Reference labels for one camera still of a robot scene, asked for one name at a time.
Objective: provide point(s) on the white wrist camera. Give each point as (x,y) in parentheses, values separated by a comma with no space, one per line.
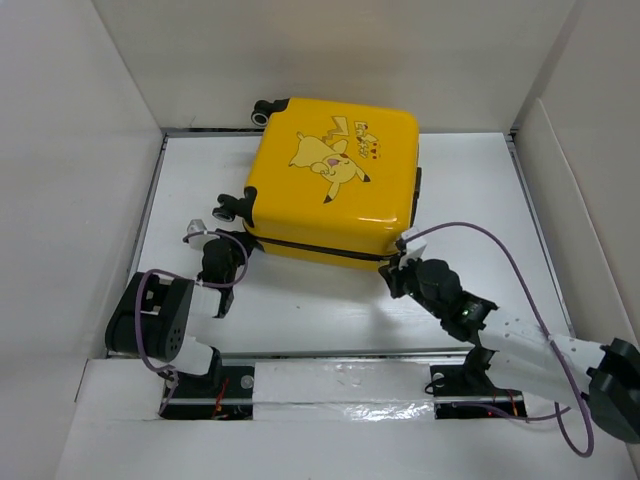
(197,230)
(411,245)

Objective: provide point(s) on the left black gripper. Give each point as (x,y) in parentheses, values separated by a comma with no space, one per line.
(246,240)

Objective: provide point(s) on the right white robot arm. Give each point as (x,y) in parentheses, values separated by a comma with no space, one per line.
(513,353)

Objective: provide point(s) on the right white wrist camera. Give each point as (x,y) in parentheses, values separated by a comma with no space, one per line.
(411,245)

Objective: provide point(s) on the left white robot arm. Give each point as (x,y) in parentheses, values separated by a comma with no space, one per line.
(151,318)

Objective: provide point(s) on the yellow hard-shell suitcase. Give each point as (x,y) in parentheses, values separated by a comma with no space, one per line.
(331,182)

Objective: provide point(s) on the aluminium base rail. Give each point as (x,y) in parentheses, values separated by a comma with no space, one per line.
(335,389)

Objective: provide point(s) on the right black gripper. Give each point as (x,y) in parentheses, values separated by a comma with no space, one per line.
(393,274)

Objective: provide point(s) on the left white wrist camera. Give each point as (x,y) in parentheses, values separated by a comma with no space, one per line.
(197,230)

